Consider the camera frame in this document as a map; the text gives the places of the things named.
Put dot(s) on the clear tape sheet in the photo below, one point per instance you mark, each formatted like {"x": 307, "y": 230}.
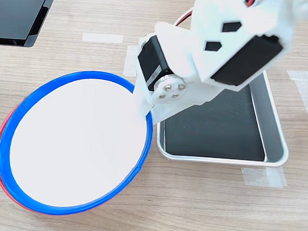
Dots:
{"x": 300, "y": 77}

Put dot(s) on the white plate blue rim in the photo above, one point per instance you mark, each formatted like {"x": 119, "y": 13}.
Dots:
{"x": 76, "y": 142}

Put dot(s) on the black glossy panel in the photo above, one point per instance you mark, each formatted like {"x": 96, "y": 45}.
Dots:
{"x": 16, "y": 18}

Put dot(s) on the clear tape strip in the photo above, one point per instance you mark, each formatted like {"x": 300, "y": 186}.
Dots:
{"x": 102, "y": 38}
{"x": 264, "y": 177}
{"x": 130, "y": 64}

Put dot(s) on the black tray mat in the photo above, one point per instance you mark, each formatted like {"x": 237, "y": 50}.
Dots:
{"x": 215, "y": 135}

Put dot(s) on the steel tray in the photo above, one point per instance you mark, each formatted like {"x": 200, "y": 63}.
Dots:
{"x": 271, "y": 122}

